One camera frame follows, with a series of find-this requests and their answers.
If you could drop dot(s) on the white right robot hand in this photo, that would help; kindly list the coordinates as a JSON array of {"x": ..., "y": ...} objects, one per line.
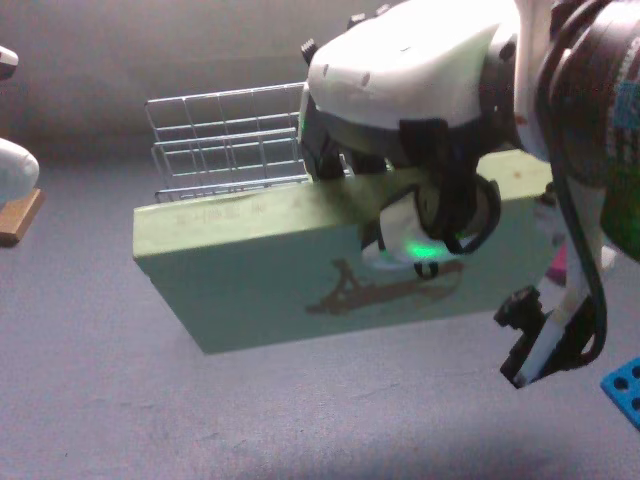
[{"x": 410, "y": 60}]

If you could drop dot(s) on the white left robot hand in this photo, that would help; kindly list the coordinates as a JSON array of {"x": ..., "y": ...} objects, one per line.
[{"x": 17, "y": 170}]

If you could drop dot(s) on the pale green book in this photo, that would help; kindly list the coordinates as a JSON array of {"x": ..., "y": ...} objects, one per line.
[{"x": 240, "y": 280}]

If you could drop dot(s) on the brown wooden block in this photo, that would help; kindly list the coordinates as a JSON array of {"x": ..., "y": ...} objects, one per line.
[{"x": 20, "y": 220}]

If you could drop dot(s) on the pink block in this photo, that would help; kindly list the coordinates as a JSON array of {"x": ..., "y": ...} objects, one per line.
[{"x": 557, "y": 267}]

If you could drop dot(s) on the grey table cloth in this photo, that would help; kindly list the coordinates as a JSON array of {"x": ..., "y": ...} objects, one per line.
[{"x": 150, "y": 410}]

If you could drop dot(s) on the blue block with four holes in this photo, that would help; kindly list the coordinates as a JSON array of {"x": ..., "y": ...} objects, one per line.
[{"x": 630, "y": 400}]

